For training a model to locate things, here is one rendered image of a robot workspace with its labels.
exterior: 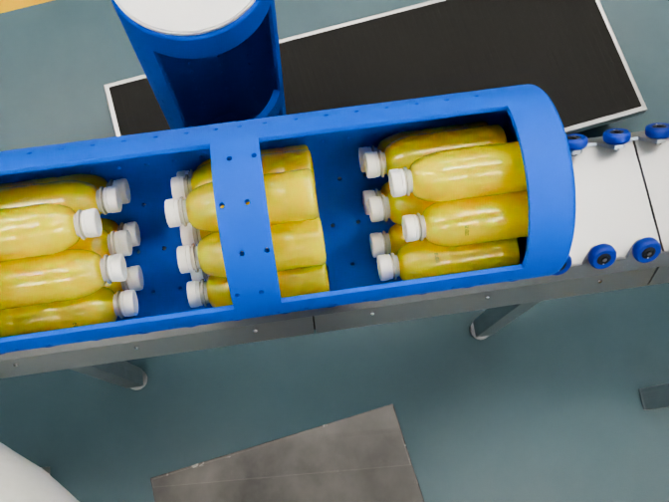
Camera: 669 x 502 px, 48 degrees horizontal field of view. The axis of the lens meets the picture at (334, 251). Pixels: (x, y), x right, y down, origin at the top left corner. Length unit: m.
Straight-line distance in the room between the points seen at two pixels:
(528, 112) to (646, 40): 1.67
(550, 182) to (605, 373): 1.33
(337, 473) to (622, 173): 0.71
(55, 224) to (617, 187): 0.91
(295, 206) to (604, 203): 0.59
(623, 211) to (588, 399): 0.99
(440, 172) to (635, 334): 1.40
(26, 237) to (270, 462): 0.46
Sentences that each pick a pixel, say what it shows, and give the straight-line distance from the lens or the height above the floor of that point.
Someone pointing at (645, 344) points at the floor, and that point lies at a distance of 2.36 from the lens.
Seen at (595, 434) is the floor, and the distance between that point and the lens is 2.28.
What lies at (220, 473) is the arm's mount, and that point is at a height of 1.01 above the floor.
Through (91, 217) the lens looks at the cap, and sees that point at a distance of 1.07.
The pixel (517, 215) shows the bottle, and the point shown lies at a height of 1.15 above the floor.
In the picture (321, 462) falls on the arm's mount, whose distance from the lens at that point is 1.14.
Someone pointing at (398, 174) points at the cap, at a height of 1.17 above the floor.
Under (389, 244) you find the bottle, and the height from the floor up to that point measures 1.02.
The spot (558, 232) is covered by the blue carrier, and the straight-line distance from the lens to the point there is 1.05.
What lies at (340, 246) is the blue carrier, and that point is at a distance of 1.23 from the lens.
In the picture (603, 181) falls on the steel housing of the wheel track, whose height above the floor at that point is 0.93.
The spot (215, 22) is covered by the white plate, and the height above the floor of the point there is 1.04.
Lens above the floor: 2.15
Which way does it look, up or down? 75 degrees down
